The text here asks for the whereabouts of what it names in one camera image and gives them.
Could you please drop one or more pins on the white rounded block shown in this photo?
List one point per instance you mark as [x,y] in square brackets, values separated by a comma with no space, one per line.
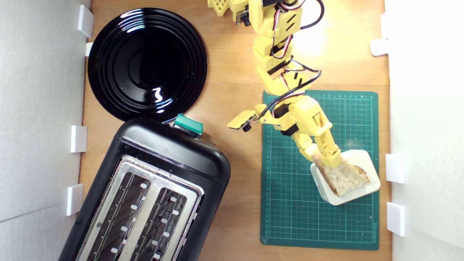
[366,189]

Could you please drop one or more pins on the black two-slot toaster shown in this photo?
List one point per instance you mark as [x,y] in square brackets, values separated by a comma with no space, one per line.
[174,152]

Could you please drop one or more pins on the green toaster lever knob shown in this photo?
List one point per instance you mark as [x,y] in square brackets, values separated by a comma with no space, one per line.
[188,124]

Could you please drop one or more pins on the white wall clip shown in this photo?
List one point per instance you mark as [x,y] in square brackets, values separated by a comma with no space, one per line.
[396,218]
[85,21]
[89,49]
[395,168]
[378,47]
[78,139]
[74,199]
[384,25]

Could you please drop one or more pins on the green cutting mat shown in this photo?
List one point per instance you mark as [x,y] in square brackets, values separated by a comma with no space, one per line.
[290,199]

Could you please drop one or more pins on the brown bread slice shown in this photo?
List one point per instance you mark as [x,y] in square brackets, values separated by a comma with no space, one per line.
[344,179]

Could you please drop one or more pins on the black round plate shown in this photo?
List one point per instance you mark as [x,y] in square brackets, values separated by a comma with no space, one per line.
[145,65]

